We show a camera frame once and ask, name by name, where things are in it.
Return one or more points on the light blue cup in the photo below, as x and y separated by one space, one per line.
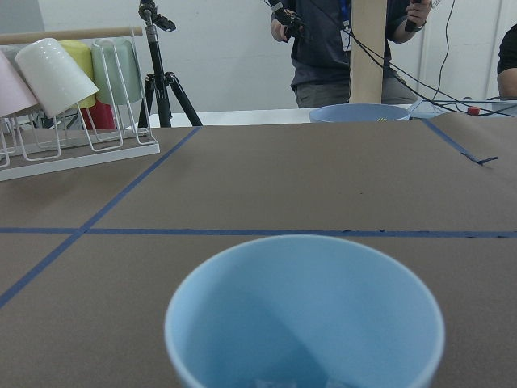
305 311

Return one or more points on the blue bowl with fork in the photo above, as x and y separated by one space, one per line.
358 112

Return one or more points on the red cylinder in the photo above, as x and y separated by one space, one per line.
99 116

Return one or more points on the standing person blue shirt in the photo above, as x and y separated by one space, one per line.
321 52

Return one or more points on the green cup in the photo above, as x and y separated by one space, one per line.
116 71

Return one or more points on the white cup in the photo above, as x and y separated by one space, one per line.
55 78

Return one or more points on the pink cup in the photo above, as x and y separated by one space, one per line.
16 96

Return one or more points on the seated person black shirt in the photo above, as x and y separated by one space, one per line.
506 69

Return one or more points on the black camera tripod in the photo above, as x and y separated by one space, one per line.
157 84

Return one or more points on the white wire cup rack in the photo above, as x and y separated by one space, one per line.
34 144

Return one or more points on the aluminium frame post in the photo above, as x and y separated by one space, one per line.
368 19

